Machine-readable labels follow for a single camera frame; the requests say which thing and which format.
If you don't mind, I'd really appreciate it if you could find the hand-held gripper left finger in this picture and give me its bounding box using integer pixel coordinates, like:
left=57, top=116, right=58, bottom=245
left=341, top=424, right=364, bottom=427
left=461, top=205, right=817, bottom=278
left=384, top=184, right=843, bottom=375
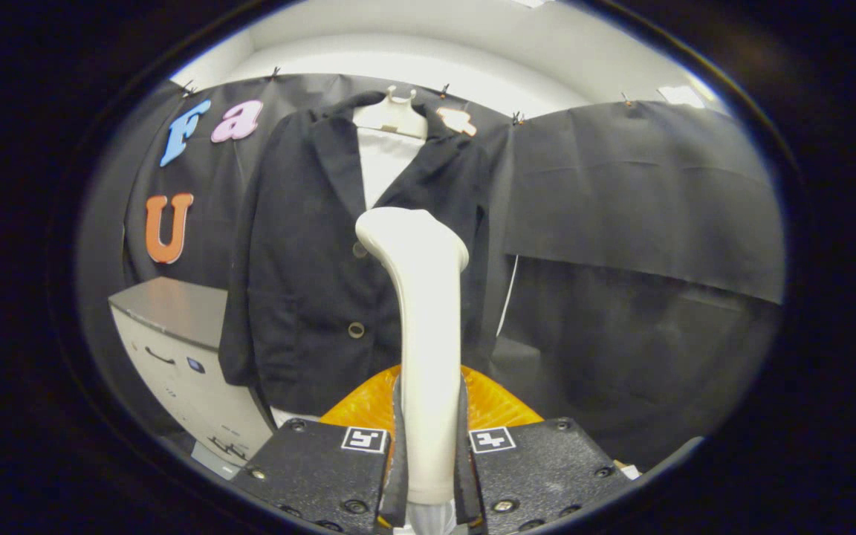
left=231, top=364, right=410, bottom=535

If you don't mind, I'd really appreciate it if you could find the beige cabinet with dark top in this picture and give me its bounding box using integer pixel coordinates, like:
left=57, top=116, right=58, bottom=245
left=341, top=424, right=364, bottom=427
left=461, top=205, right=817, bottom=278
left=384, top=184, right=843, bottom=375
left=107, top=276, right=276, bottom=469

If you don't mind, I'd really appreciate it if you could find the black blazer jacket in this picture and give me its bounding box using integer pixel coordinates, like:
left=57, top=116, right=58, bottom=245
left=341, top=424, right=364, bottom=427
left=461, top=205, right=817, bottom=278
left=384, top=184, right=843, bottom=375
left=218, top=91, right=503, bottom=417

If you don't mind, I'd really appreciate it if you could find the small ceiling light panel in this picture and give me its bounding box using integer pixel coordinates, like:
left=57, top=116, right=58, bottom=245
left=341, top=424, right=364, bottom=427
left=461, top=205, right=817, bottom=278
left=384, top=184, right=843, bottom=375
left=657, top=84, right=706, bottom=110

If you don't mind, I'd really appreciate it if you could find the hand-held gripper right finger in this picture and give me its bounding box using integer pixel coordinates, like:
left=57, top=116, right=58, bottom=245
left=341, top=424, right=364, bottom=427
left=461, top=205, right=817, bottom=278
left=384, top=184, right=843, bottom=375
left=454, top=364, right=631, bottom=532

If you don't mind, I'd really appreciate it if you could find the black backdrop cloth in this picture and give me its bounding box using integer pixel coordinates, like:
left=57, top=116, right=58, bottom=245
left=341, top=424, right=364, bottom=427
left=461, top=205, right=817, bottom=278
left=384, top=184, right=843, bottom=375
left=79, top=73, right=785, bottom=473

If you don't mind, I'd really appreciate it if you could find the white mannequin torso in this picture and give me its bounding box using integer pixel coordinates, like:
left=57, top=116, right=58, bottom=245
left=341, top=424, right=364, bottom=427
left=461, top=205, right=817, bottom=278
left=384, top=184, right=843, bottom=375
left=270, top=85, right=429, bottom=428

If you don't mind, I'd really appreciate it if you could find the thin white cable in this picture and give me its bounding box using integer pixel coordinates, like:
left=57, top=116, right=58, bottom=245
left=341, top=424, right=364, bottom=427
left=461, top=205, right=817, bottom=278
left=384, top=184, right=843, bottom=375
left=497, top=255, right=520, bottom=337

